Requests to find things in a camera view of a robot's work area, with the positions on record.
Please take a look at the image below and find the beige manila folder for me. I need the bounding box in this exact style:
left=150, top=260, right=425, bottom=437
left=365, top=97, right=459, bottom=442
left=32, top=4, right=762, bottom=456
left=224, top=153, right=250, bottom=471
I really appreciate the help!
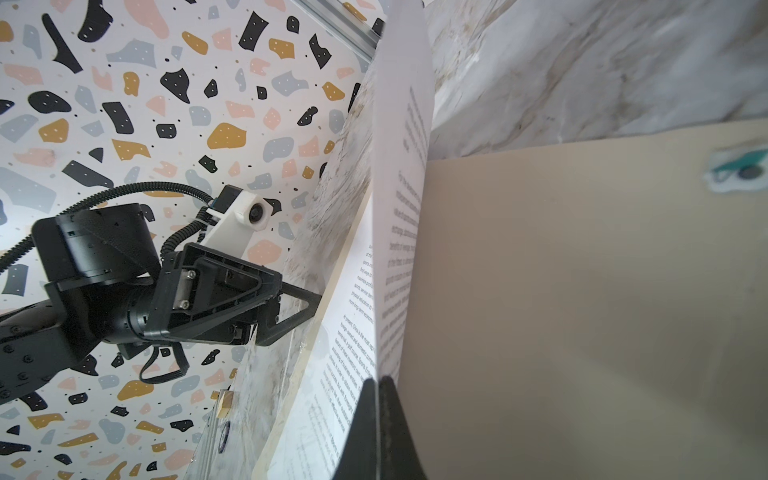
left=251, top=118, right=768, bottom=480

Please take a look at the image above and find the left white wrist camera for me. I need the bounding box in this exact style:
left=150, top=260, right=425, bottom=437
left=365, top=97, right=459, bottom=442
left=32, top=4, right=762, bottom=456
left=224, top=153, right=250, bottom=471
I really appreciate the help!
left=200, top=185, right=275, bottom=258

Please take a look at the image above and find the left black corrugated cable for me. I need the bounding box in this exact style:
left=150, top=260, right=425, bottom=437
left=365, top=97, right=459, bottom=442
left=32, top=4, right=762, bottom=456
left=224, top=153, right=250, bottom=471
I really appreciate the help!
left=0, top=181, right=217, bottom=274

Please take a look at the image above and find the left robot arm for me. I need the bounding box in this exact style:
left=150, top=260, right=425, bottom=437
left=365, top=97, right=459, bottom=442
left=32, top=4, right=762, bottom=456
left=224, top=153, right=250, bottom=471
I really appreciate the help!
left=1, top=204, right=321, bottom=402

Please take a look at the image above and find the left aluminium corner post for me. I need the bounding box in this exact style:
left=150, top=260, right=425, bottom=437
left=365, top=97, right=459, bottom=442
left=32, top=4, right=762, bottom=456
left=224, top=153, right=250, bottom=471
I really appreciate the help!
left=293, top=0, right=384, bottom=63

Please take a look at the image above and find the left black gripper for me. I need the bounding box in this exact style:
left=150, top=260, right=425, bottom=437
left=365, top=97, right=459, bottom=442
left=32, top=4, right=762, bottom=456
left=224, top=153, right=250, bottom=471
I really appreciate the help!
left=129, top=243, right=322, bottom=347

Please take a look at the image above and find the white text sheet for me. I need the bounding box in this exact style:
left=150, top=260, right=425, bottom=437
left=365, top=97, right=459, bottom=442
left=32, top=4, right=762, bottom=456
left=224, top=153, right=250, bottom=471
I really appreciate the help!
left=252, top=193, right=377, bottom=479
left=371, top=1, right=435, bottom=379

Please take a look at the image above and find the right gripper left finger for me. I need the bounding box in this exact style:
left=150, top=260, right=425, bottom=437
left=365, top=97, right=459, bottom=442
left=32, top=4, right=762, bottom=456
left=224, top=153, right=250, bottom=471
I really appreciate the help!
left=332, top=379, right=378, bottom=480

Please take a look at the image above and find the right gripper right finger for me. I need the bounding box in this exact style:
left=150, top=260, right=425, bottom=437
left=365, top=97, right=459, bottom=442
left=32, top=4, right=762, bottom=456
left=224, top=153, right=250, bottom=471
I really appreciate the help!
left=378, top=376, right=427, bottom=480

